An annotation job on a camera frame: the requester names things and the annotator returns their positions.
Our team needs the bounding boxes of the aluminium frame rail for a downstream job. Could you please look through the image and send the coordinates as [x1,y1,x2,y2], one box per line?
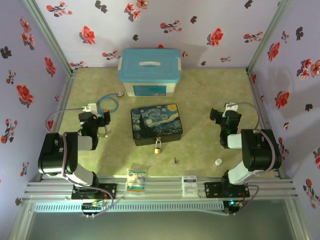
[23,175,298,201]

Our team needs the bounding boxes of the aluminium frame post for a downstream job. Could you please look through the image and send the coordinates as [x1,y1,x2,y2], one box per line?
[245,0,293,77]
[23,0,79,77]

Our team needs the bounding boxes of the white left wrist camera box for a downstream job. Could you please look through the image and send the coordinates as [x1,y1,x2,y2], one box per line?
[83,103,99,113]

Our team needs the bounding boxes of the blue stethoscope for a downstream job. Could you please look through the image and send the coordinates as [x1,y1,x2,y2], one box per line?
[96,91,125,140]

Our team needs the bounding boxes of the white slotted cable duct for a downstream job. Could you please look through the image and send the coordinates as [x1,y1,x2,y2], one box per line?
[33,201,225,214]

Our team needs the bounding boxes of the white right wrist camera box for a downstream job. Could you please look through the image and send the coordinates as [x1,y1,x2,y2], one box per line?
[223,101,239,113]

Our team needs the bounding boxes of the brass padlock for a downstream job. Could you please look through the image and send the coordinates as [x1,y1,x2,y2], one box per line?
[154,136,163,155]

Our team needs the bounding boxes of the starry night tin box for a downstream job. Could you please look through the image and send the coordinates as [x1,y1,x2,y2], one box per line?
[130,103,184,147]

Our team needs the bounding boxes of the blue lidded storage box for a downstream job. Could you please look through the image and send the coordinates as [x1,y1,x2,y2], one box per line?
[117,48,183,98]

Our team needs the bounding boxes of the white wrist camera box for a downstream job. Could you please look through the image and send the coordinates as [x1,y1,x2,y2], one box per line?
[83,103,99,113]
[223,101,239,113]

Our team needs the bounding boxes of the clear plastic packet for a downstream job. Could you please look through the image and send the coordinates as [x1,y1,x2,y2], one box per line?
[125,168,147,193]

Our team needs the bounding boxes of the small white card box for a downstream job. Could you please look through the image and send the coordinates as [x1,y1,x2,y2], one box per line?
[181,175,199,197]

